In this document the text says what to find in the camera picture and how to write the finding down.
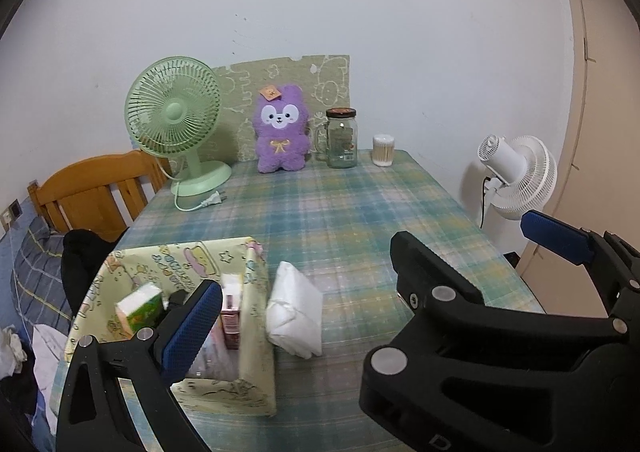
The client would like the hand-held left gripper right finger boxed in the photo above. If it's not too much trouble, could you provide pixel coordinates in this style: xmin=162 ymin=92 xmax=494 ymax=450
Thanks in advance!
xmin=359 ymin=209 xmax=640 ymax=452

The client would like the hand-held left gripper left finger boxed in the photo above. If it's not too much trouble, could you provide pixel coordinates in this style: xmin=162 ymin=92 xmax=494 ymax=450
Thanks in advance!
xmin=56 ymin=279 xmax=224 ymax=452

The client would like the green orange tissue pack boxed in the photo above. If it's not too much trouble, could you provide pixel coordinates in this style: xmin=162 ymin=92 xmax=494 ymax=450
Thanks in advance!
xmin=115 ymin=282 xmax=168 ymax=338

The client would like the yellow printed fabric storage box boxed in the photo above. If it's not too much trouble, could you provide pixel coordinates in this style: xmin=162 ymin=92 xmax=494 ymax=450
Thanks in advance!
xmin=65 ymin=236 xmax=278 ymax=418

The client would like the white soft packet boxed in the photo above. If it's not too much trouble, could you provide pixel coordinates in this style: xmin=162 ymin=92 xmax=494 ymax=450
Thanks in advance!
xmin=265 ymin=260 xmax=324 ymax=359

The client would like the small pink box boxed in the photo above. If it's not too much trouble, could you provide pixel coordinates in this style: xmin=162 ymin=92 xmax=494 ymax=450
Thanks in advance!
xmin=220 ymin=273 xmax=244 ymax=351

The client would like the white clip fan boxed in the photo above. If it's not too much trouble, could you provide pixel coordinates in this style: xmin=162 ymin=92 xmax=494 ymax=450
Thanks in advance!
xmin=476 ymin=134 xmax=558 ymax=228

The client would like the black garment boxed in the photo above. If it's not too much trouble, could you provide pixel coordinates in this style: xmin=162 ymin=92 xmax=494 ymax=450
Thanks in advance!
xmin=61 ymin=228 xmax=128 ymax=318

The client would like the beige door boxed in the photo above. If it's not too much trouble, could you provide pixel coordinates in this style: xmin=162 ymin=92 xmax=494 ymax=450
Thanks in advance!
xmin=515 ymin=0 xmax=640 ymax=318

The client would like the white garment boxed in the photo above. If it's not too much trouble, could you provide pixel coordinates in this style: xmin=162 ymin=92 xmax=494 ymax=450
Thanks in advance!
xmin=0 ymin=324 xmax=68 ymax=413

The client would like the blue plaid bedding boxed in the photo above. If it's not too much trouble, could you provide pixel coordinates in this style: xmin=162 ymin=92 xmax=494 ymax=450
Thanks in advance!
xmin=0 ymin=214 xmax=76 ymax=433

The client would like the wooden bed headboard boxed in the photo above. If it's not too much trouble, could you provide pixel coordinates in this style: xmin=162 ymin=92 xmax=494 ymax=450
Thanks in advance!
xmin=27 ymin=149 xmax=173 ymax=243

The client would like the cotton swab container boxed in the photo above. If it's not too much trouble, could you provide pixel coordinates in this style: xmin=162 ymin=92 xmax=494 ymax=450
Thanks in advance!
xmin=372 ymin=133 xmax=396 ymax=167

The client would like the purple plush toy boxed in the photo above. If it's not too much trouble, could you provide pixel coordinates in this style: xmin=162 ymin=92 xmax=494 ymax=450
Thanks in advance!
xmin=254 ymin=84 xmax=310 ymax=174

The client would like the green desk fan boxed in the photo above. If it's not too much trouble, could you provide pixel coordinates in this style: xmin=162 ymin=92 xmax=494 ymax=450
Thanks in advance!
xmin=124 ymin=57 xmax=233 ymax=213

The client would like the glass jar mug with lid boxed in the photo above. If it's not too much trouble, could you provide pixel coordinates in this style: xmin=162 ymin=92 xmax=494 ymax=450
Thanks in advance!
xmin=312 ymin=108 xmax=359 ymax=169

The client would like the green patterned board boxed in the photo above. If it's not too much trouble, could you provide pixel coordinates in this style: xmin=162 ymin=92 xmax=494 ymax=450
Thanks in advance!
xmin=210 ymin=54 xmax=352 ymax=164

